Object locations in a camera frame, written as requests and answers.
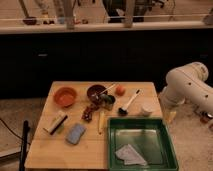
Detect white grey towel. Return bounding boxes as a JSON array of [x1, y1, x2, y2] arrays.
[[115, 144, 147, 166]]

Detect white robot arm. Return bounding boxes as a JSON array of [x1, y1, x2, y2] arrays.
[[159, 62, 213, 124]]

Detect green plastic tray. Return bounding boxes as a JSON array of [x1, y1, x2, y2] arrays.
[[107, 118, 179, 171]]

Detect clutter items on floor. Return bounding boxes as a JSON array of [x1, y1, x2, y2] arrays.
[[200, 112, 213, 132]]

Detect orange ball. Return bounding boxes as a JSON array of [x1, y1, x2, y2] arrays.
[[115, 85, 126, 96]]

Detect dark green metal can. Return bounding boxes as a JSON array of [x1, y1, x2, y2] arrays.
[[101, 94, 116, 110]]

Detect wooden spoon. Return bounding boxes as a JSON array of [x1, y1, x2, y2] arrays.
[[92, 83, 116, 97]]

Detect dark brown bowl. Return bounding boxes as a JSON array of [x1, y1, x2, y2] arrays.
[[87, 84, 105, 99]]

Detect brown red toy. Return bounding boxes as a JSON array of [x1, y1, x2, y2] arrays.
[[82, 104, 99, 122]]

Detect blue sponge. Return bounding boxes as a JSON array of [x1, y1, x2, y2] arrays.
[[66, 123, 86, 145]]

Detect orange plastic bowl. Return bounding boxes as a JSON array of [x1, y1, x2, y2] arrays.
[[53, 87, 77, 107]]

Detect wooden black scrub brush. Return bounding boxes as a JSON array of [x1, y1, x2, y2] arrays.
[[44, 112, 68, 135]]

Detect dark bowl on ledge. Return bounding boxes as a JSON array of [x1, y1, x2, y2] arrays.
[[23, 17, 37, 25]]

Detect black stand post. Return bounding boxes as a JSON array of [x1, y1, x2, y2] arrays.
[[19, 120, 30, 171]]

